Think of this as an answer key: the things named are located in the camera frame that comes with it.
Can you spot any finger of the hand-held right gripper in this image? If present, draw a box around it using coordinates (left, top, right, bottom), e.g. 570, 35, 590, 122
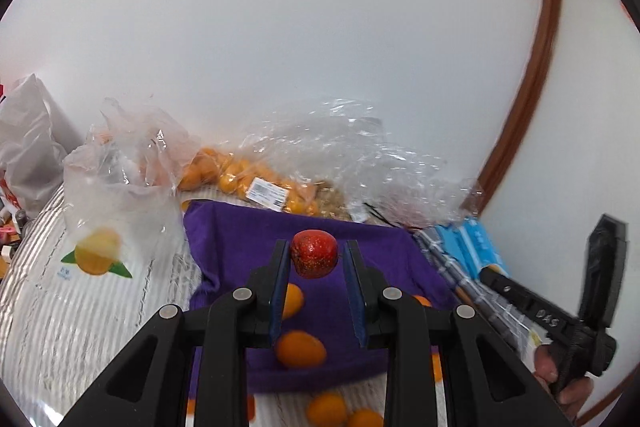
581, 214, 629, 328
479, 267, 585, 344

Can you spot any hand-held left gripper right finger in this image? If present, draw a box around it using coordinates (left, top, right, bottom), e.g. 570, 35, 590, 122
342, 239, 573, 427

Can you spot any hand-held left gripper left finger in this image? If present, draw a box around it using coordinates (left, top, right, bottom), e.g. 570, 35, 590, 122
59, 239, 291, 427

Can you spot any small red fruit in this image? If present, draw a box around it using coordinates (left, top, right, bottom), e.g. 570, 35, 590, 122
291, 229, 339, 279

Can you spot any purple cloth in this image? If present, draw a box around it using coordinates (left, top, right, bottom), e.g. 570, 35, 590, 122
182, 199, 458, 394

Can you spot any person's right hand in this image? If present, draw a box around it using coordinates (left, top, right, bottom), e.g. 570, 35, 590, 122
532, 341, 596, 425

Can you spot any blue tissue pack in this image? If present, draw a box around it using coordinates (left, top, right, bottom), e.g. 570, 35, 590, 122
460, 217, 511, 278

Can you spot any grey checked cloth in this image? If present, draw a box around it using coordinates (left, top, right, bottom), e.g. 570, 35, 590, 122
415, 227, 551, 358

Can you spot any blue plastic wrapper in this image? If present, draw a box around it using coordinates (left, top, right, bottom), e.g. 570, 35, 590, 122
435, 224, 468, 258

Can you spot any clear bag of oranges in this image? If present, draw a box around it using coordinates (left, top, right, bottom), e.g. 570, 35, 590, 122
177, 147, 346, 220

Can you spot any large crinkled clear plastic bag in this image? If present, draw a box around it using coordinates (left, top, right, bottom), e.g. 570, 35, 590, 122
240, 97, 483, 228

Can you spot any small clear plastic bag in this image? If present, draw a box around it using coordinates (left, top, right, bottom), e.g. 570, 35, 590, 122
62, 97, 201, 268

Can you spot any white plastic bag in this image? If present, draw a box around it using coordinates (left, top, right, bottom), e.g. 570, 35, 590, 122
0, 74, 83, 220

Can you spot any black cable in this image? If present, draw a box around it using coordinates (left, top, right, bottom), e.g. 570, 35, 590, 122
362, 202, 391, 225

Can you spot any brown wooden door frame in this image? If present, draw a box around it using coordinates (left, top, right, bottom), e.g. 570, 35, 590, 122
472, 0, 565, 220

